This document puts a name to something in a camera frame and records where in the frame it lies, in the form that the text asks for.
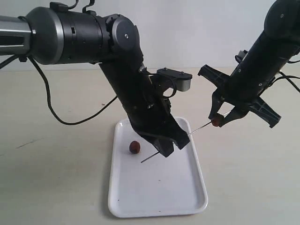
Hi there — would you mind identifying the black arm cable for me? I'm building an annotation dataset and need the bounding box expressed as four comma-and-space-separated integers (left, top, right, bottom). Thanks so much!
274, 60, 300, 93
0, 55, 118, 125

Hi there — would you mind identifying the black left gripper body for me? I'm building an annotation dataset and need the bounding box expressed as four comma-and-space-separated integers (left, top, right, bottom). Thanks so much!
117, 70, 175, 139

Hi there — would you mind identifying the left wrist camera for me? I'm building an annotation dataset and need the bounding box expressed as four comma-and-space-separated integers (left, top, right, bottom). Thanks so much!
150, 67, 193, 92

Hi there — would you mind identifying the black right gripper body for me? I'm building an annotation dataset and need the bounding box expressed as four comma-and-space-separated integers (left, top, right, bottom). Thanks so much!
198, 33, 281, 128

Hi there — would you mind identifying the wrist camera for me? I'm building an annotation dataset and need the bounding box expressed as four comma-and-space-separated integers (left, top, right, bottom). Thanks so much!
150, 67, 193, 92
234, 50, 248, 64

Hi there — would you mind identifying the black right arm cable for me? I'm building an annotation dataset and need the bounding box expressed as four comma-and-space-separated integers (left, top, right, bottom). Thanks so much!
274, 60, 300, 93

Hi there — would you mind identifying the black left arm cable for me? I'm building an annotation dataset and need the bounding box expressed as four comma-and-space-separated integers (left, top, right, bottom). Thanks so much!
0, 55, 118, 125

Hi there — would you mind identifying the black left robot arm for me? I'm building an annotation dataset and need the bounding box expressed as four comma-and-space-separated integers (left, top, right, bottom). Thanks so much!
0, 2, 192, 157

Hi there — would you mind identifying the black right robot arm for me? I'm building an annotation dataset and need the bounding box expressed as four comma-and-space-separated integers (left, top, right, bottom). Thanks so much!
198, 0, 300, 128

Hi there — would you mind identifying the red ball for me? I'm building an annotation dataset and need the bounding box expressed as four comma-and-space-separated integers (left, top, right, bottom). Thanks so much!
211, 115, 223, 127
129, 141, 140, 154

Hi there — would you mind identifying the white rectangular plastic tray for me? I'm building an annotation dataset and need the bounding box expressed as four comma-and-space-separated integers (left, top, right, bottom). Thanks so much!
108, 119, 208, 218

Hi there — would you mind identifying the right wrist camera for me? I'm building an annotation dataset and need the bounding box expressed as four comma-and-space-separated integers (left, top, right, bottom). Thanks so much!
234, 50, 248, 64

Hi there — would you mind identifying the thin metal skewer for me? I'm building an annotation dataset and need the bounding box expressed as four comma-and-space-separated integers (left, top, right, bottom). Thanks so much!
141, 111, 231, 163

